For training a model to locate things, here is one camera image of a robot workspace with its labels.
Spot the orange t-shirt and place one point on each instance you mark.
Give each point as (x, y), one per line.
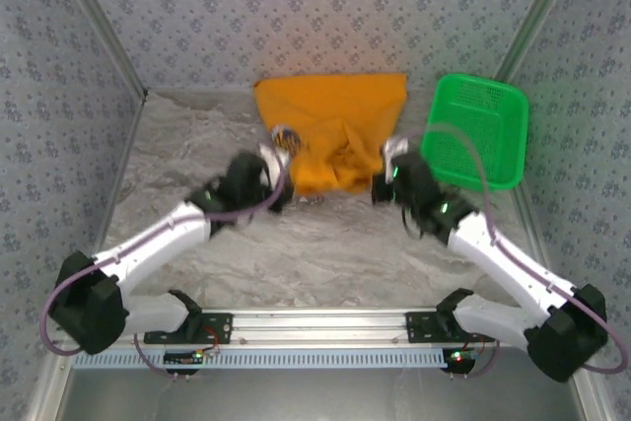
(335, 105)

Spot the aluminium frame leg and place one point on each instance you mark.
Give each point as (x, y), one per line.
(47, 391)
(594, 401)

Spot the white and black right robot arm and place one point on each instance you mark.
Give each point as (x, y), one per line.
(503, 263)

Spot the aluminium mounting rail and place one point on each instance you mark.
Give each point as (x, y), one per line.
(320, 327)

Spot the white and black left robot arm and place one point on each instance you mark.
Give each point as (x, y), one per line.
(158, 238)

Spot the green plastic basket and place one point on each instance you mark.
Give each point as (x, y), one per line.
(473, 110)

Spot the small circuit board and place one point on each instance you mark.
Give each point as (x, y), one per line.
(182, 358)
(458, 359)

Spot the aluminium corner post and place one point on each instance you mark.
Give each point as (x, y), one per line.
(103, 26)
(537, 12)

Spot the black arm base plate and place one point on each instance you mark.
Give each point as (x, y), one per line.
(222, 329)
(419, 327)

